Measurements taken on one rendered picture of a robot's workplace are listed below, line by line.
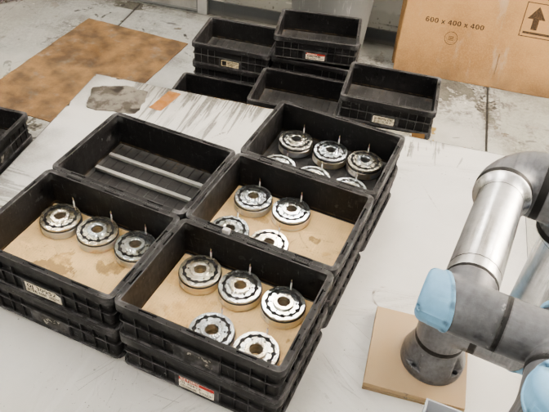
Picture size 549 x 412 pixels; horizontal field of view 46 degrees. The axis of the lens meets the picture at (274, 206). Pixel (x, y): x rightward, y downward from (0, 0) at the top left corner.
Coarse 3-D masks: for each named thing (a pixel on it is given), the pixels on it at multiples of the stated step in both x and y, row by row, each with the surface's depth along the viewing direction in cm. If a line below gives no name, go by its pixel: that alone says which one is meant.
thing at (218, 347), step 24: (168, 240) 150; (240, 240) 151; (144, 264) 144; (312, 264) 147; (120, 312) 137; (144, 312) 135; (312, 312) 137; (192, 336) 130; (240, 360) 128; (264, 360) 127; (288, 360) 128
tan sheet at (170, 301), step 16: (176, 272) 156; (224, 272) 157; (160, 288) 152; (176, 288) 152; (160, 304) 149; (176, 304) 149; (192, 304) 149; (208, 304) 149; (176, 320) 145; (240, 320) 146; (256, 320) 147; (272, 336) 144; (288, 336) 144
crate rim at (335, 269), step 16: (256, 160) 175; (224, 176) 169; (304, 176) 171; (208, 192) 164; (352, 192) 167; (192, 208) 159; (368, 208) 163; (208, 224) 155; (256, 240) 152; (352, 240) 154; (304, 256) 149; (336, 272) 147
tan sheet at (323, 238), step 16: (224, 208) 174; (256, 224) 170; (272, 224) 171; (320, 224) 172; (336, 224) 172; (352, 224) 173; (288, 240) 167; (304, 240) 167; (320, 240) 167; (336, 240) 168; (320, 256) 163; (336, 256) 164
